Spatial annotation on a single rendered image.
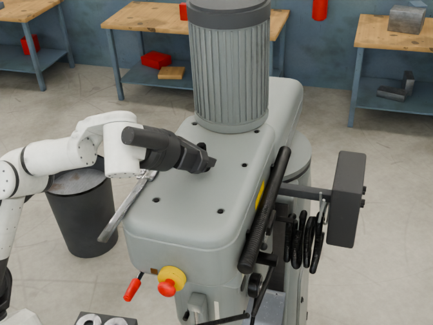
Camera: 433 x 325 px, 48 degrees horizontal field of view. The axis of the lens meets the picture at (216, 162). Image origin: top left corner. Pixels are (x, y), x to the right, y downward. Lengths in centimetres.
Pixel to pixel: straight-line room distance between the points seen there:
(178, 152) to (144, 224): 16
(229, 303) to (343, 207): 40
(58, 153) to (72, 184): 256
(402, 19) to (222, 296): 383
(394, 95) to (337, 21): 100
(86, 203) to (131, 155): 241
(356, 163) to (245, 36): 53
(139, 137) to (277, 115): 79
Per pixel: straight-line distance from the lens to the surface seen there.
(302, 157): 175
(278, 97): 170
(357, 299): 336
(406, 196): 420
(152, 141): 91
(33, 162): 103
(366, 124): 504
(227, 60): 116
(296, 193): 149
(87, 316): 191
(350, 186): 137
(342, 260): 356
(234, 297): 132
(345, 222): 142
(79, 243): 359
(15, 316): 124
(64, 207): 336
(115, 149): 92
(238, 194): 106
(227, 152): 119
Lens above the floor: 256
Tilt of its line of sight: 36 degrees down
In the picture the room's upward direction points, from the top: 3 degrees counter-clockwise
